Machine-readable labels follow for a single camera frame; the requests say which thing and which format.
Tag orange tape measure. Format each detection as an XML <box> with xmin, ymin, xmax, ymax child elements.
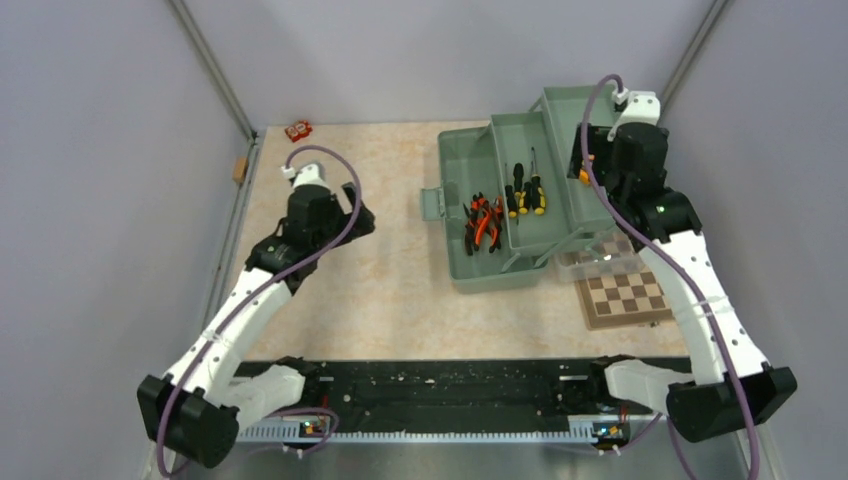
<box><xmin>578</xmin><ymin>154</ymin><xmax>595</xmax><ymax>186</ymax></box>

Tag black yellow screwdriver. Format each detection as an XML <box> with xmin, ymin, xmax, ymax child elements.
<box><xmin>512</xmin><ymin>162</ymin><xmax>531</xmax><ymax>214</ymax></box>
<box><xmin>529</xmin><ymin>147</ymin><xmax>546</xmax><ymax>215</ymax></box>
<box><xmin>504</xmin><ymin>164</ymin><xmax>518</xmax><ymax>219</ymax></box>

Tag translucent green plastic toolbox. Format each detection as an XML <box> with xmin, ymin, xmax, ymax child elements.
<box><xmin>420</xmin><ymin>86</ymin><xmax>616</xmax><ymax>294</ymax></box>

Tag orange black cutting pliers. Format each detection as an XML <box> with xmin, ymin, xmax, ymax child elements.
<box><xmin>484</xmin><ymin>196</ymin><xmax>504</xmax><ymax>253</ymax></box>

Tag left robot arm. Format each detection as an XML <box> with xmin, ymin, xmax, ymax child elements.
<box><xmin>137</xmin><ymin>182</ymin><xmax>375</xmax><ymax>478</ymax></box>

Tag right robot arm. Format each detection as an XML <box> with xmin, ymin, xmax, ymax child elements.
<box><xmin>569</xmin><ymin>122</ymin><xmax>798</xmax><ymax>443</ymax></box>

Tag red owl toy block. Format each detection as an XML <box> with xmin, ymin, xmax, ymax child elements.
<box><xmin>284</xmin><ymin>120</ymin><xmax>313</xmax><ymax>143</ymax></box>

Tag wooden chessboard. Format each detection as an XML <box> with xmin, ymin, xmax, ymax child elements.
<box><xmin>566</xmin><ymin>233</ymin><xmax>672</xmax><ymax>330</ymax></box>

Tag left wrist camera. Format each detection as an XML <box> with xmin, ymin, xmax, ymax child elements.
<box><xmin>280</xmin><ymin>162</ymin><xmax>331</xmax><ymax>192</ymax></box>

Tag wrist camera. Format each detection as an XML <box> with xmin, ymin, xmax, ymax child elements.
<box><xmin>607</xmin><ymin>88</ymin><xmax>661</xmax><ymax>142</ymax></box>
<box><xmin>280</xmin><ymin>162</ymin><xmax>331</xmax><ymax>192</ymax></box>

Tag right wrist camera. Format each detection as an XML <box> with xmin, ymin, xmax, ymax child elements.
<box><xmin>607</xmin><ymin>88</ymin><xmax>661</xmax><ymax>142</ymax></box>

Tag wooden block left rail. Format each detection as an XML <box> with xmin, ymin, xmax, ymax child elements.
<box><xmin>232</xmin><ymin>157</ymin><xmax>250</xmax><ymax>185</ymax></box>

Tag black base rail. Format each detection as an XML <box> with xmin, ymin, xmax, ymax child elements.
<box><xmin>275</xmin><ymin>357</ymin><xmax>654</xmax><ymax>443</ymax></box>

